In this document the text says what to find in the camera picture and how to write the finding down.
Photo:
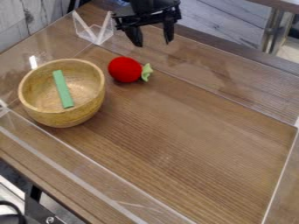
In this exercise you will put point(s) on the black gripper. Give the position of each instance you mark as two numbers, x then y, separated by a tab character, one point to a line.
148	12

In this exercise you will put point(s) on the green foam stick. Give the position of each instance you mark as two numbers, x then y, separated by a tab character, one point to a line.
65	93

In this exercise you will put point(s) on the light wooden bowl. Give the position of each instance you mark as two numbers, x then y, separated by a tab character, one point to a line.
41	97

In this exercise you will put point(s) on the red plush strawberry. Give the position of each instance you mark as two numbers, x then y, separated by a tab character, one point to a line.
126	70

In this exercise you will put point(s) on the metal table leg background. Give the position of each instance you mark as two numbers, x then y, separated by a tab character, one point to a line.
277	30

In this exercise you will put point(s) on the clear acrylic corner bracket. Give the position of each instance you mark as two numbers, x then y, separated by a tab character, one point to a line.
97	34

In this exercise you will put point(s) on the clear acrylic tray wall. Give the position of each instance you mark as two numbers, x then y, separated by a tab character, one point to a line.
82	184

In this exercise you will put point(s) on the black table frame bracket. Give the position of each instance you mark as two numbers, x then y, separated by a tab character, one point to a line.
35	210

